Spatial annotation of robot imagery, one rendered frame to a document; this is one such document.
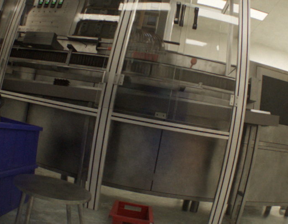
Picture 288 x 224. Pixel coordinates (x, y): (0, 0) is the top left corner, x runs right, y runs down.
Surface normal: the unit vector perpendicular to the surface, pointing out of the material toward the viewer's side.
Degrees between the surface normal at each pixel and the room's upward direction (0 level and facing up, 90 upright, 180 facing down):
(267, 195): 90
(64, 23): 90
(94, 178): 90
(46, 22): 90
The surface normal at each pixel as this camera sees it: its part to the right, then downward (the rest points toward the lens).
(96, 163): -0.01, -0.11
